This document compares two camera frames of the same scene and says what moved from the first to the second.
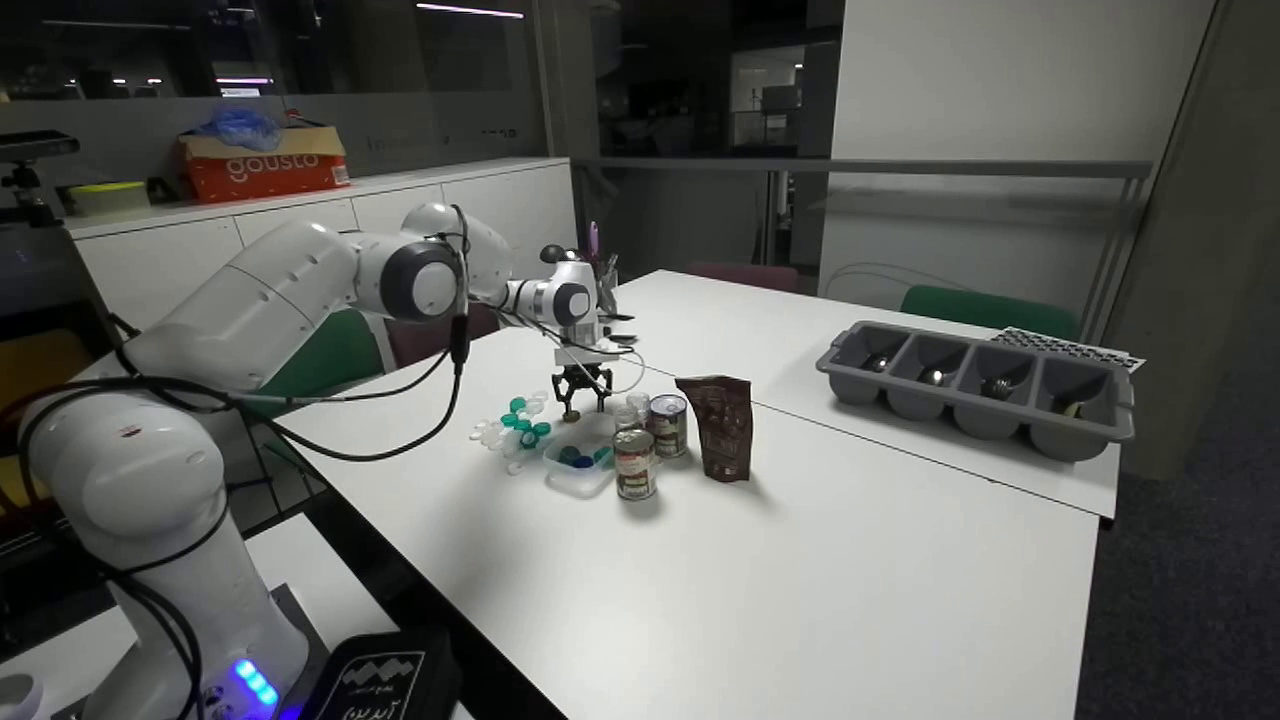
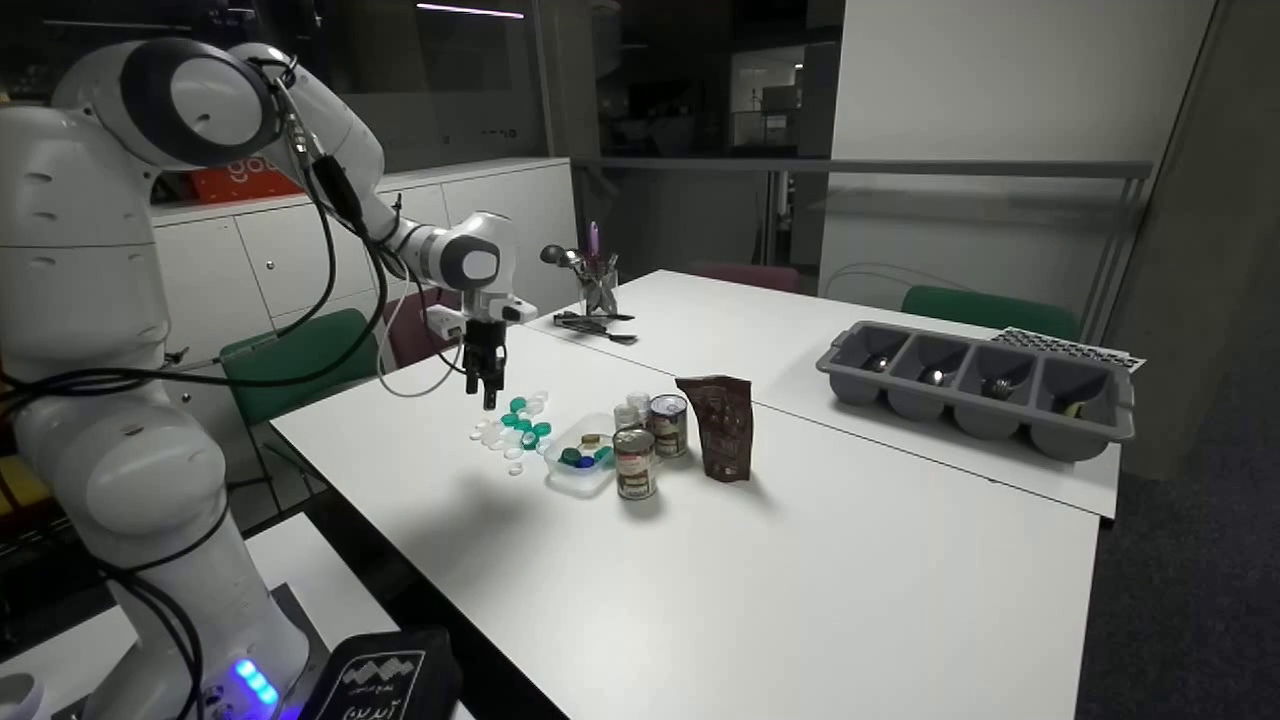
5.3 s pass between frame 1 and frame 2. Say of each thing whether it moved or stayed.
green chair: stayed
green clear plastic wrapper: stayed
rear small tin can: stayed
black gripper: moved
